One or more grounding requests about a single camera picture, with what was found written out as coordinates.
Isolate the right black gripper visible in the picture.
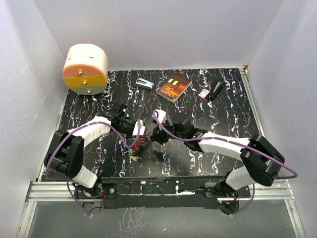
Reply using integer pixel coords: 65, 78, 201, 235
150, 119, 186, 144

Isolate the red keyring opener tool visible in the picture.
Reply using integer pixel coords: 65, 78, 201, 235
132, 137, 147, 153

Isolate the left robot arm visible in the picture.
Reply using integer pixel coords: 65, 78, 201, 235
44, 104, 146, 198

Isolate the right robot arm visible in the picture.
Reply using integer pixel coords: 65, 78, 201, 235
151, 115, 285, 197

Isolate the yellow tagged key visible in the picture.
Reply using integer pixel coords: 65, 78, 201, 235
129, 155, 141, 162

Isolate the teal and white stapler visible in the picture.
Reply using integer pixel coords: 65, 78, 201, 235
136, 78, 154, 90

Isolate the orange paperback book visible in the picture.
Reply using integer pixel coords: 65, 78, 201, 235
157, 74, 192, 103

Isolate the small red white card box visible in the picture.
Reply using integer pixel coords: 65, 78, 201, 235
198, 89, 210, 100

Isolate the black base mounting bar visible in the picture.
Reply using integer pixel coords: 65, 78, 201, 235
70, 175, 251, 211

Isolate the round pastel drawer cabinet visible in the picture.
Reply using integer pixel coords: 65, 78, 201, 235
62, 44, 108, 95

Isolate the black rectangular case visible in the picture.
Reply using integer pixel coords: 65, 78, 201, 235
208, 81, 224, 101

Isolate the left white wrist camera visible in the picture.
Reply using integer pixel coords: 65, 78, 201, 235
132, 120, 146, 137

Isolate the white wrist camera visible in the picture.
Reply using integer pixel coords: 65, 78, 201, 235
154, 109, 166, 123
132, 120, 146, 137

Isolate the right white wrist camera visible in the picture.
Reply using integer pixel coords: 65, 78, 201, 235
154, 109, 166, 123

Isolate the aluminium frame rail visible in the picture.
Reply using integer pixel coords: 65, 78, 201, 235
17, 177, 306, 238

